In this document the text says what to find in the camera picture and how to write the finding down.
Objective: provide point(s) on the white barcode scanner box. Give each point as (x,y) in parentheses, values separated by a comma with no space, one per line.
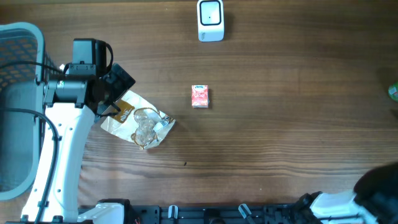
(210,20)

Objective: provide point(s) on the green drink bottle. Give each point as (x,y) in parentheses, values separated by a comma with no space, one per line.
(393,91)

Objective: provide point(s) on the red Kleenex tissue pack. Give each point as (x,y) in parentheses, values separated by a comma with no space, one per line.
(200,96)

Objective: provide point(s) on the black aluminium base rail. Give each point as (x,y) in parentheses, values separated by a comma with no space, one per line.
(266,214)

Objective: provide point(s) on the grey plastic mesh basket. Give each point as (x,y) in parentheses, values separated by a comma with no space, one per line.
(27,74)

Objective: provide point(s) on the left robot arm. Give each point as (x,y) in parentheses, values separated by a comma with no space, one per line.
(85,90)

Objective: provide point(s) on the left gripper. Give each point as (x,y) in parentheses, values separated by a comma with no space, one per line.
(121,81)

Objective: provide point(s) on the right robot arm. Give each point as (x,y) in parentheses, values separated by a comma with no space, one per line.
(372,200)

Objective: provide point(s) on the brown cream snack pouch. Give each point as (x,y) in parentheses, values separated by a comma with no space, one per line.
(138,122)

